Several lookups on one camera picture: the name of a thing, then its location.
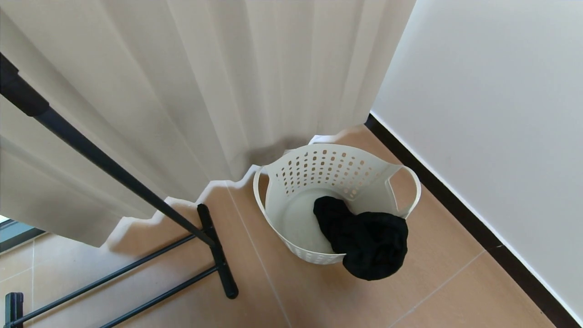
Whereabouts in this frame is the black clothes rack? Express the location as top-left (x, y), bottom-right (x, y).
top-left (0, 52), bottom-right (239, 328)

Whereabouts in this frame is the beige curtain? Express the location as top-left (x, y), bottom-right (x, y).
top-left (0, 0), bottom-right (416, 249)

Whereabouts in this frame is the black garment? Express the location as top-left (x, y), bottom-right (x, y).
top-left (313, 196), bottom-right (409, 281)

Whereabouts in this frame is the window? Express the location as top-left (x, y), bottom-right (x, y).
top-left (0, 216), bottom-right (46, 254)

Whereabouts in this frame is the white laundry basket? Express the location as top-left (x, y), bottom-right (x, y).
top-left (253, 143), bottom-right (422, 266)

